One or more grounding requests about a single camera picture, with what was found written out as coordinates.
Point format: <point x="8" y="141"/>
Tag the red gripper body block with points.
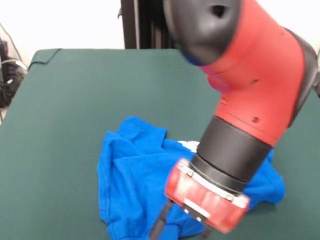
<point x="200" y="197"/>

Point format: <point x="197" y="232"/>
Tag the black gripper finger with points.
<point x="161" y="221"/>
<point x="207" y="233"/>

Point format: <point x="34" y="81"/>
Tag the blue printed T-shirt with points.
<point x="130" y="175"/>

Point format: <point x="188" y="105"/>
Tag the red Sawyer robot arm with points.
<point x="250" y="87"/>

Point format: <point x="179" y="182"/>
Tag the dark green table cloth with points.
<point x="75" y="100"/>

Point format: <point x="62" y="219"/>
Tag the dark grey floor stand base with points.
<point x="10" y="82"/>

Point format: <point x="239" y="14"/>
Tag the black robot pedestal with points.
<point x="140" y="25"/>

